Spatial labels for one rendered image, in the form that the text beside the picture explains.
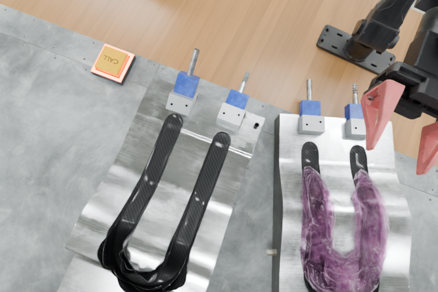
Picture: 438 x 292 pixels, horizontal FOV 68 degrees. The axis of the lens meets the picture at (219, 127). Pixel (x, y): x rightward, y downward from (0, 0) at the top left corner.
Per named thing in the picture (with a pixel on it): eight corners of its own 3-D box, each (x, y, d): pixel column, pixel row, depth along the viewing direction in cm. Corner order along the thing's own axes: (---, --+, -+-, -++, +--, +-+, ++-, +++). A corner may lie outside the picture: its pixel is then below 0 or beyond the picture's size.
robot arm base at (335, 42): (404, 65, 76) (413, 42, 78) (326, 29, 78) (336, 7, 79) (386, 79, 84) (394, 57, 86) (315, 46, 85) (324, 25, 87)
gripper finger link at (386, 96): (429, 165, 34) (454, 90, 36) (365, 135, 35) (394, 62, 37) (392, 171, 41) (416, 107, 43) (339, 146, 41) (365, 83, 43)
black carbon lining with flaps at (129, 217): (168, 113, 71) (163, 98, 62) (237, 139, 71) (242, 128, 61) (97, 274, 63) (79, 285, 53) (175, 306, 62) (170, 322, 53)
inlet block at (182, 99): (188, 42, 66) (181, 47, 61) (211, 51, 66) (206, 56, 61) (172, 100, 72) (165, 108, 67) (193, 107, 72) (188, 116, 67)
